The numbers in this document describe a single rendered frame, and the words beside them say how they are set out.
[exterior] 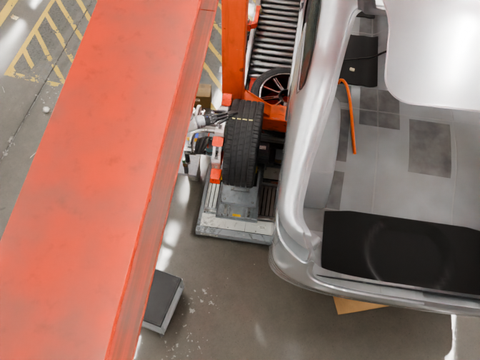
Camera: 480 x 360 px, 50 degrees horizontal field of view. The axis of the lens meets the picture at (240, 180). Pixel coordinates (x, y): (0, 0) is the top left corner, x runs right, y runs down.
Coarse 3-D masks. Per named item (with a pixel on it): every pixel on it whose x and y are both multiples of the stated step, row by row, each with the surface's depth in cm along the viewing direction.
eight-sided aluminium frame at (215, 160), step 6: (222, 108) 375; (228, 108) 376; (228, 120) 408; (216, 126) 366; (222, 126) 367; (216, 132) 364; (222, 132) 364; (222, 150) 418; (216, 156) 371; (216, 162) 370; (222, 162) 410; (216, 168) 403
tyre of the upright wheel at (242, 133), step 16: (240, 112) 366; (256, 112) 367; (240, 128) 361; (256, 128) 360; (224, 144) 362; (240, 144) 360; (256, 144) 359; (224, 160) 364; (240, 160) 362; (224, 176) 374; (240, 176) 372
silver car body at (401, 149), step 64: (320, 0) 330; (384, 0) 172; (448, 0) 168; (320, 64) 303; (384, 64) 433; (448, 64) 165; (320, 128) 290; (384, 128) 378; (448, 128) 380; (320, 192) 348; (384, 192) 363; (448, 192) 362; (320, 256) 343; (384, 256) 349; (448, 256) 347
